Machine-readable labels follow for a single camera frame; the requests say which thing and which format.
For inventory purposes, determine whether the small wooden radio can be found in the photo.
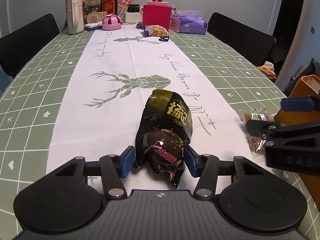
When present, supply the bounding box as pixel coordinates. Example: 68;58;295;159
84;12;108;25

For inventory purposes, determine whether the pink round container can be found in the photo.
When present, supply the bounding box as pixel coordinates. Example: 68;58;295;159
102;14;122;30

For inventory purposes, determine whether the white water bottle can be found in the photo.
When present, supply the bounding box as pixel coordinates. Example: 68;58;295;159
65;0;85;35

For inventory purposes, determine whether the white deer print table runner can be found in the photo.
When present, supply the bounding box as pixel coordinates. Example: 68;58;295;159
46;25;273;180

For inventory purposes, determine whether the purple tissue pack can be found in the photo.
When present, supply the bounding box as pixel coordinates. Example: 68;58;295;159
171;10;208;35

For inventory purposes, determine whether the green grid tablecloth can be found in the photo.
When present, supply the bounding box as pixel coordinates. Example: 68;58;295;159
0;21;320;230

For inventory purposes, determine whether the black chair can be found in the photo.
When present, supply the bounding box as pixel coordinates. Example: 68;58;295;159
207;12;277;67
0;13;60;79

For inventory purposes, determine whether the clear plastic bottle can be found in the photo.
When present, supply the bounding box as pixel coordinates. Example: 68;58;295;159
86;0;102;14

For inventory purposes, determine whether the dark braised egg packet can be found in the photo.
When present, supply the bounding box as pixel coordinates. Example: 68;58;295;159
144;129;185;189

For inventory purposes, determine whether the beige cloth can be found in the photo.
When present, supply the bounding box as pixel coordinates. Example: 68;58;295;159
257;61;277;78

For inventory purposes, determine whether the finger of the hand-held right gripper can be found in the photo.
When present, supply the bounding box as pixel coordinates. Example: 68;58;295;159
245;119;320;143
280;96;320;113

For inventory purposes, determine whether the black and gold packet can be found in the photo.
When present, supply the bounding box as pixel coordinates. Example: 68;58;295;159
132;89;193;169

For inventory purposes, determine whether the white and blue flat case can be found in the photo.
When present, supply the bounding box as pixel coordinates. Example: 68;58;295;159
84;22;103;31

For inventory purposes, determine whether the pink square box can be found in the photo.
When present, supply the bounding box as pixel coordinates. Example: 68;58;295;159
142;0;173;30

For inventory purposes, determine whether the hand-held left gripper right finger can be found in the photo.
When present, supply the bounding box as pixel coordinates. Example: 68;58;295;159
183;145;267;198

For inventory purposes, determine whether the clear peanut packet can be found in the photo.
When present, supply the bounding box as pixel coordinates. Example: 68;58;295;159
145;25;170;37

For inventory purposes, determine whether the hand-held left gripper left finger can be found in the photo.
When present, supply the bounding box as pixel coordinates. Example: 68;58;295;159
54;145;136;199

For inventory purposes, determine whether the small white box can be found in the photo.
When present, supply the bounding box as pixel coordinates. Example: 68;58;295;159
124;12;143;23

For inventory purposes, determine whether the brown nut bar packet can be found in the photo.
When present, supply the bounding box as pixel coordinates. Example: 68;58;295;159
239;108;275;158

